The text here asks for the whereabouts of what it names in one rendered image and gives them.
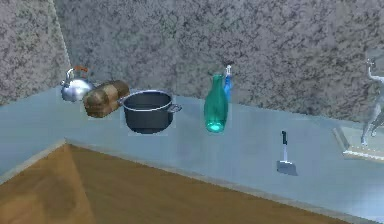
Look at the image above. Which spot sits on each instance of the pale blue kitchen worktop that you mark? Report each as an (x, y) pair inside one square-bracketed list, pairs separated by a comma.
[(233, 156)]

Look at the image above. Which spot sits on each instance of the green glass bottle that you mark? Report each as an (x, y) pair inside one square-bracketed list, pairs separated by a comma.
[(216, 107)]

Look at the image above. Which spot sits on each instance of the dark grey cooking pot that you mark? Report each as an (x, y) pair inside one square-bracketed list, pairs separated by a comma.
[(148, 113)]

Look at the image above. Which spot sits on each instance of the blue spray bottle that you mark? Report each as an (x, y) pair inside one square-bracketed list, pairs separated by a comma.
[(228, 84)]

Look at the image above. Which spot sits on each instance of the brown bread loaf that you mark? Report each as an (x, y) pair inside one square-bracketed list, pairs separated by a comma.
[(104, 97)]

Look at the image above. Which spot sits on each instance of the steel sink basin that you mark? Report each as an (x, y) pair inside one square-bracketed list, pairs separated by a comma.
[(363, 143)]

